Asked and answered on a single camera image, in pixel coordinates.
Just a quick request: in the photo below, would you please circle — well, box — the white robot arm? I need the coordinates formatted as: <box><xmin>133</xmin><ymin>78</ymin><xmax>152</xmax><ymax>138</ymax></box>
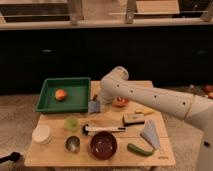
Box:
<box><xmin>98</xmin><ymin>66</ymin><xmax>213</xmax><ymax>171</ymax></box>

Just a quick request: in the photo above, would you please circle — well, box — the green plastic cup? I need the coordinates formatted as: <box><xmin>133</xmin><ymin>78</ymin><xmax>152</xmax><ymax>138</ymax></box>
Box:
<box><xmin>64</xmin><ymin>117</ymin><xmax>78</xmax><ymax>132</ymax></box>

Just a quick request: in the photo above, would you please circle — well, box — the wooden block brush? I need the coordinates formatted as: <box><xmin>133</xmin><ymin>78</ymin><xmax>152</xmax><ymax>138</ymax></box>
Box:
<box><xmin>123</xmin><ymin>114</ymin><xmax>145</xmax><ymax>126</ymax></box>

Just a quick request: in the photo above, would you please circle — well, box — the green plastic tray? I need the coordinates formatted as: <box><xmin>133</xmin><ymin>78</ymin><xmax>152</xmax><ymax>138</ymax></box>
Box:
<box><xmin>36</xmin><ymin>77</ymin><xmax>91</xmax><ymax>114</ymax></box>

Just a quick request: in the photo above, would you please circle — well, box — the wooden table board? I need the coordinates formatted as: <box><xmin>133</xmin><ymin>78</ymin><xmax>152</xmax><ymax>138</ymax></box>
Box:
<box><xmin>24</xmin><ymin>80</ymin><xmax>177</xmax><ymax>168</ymax></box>

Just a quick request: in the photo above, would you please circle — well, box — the yellow banana piece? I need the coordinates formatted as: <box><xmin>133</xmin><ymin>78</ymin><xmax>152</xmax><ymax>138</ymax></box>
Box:
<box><xmin>134</xmin><ymin>108</ymin><xmax>155</xmax><ymax>115</ymax></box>

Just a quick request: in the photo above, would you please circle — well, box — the orange peach fruit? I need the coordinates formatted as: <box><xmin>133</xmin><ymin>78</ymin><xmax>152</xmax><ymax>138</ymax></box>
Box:
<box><xmin>55</xmin><ymin>89</ymin><xmax>67</xmax><ymax>101</ymax></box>

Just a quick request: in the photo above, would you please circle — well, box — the dark red bowl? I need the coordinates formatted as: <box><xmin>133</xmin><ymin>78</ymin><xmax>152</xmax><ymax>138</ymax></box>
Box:
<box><xmin>89</xmin><ymin>131</ymin><xmax>117</xmax><ymax>160</ymax></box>

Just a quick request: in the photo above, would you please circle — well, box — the green cucumber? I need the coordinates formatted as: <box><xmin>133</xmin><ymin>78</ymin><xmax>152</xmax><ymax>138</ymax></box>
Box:
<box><xmin>127</xmin><ymin>143</ymin><xmax>155</xmax><ymax>157</ymax></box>

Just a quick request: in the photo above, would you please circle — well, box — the small metal bowl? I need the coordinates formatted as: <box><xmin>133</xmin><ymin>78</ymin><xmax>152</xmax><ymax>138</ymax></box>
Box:
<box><xmin>65</xmin><ymin>136</ymin><xmax>80</xmax><ymax>153</ymax></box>

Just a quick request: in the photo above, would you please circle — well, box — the grey folded cloth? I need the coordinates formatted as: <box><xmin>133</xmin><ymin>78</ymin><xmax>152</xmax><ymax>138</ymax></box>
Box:
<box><xmin>140</xmin><ymin>120</ymin><xmax>161</xmax><ymax>149</ymax></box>

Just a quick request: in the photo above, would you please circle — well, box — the black object at left edge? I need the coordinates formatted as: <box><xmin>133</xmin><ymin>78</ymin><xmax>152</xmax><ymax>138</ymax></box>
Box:
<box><xmin>0</xmin><ymin>152</ymin><xmax>21</xmax><ymax>164</ymax></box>

